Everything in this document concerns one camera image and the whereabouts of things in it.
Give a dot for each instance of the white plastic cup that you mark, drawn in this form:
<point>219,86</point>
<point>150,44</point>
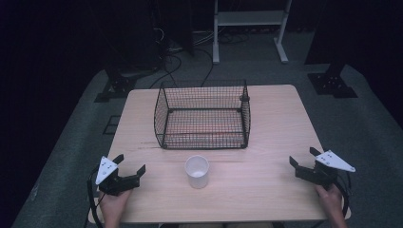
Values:
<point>197,172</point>

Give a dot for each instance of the black metal stand base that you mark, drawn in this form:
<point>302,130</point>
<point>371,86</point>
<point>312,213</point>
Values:
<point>118,85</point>
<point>331,84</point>

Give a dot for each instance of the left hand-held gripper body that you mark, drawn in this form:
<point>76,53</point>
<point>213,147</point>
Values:
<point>106,169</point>

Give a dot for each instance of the person's left hand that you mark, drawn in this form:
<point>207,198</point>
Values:
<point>112,205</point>

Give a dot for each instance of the person's right hand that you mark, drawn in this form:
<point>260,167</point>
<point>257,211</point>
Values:
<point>332,201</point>

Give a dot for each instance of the white metal table frame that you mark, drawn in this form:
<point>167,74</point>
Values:
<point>250,18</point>

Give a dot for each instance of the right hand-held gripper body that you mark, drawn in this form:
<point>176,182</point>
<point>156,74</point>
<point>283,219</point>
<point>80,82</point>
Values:
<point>316,175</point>

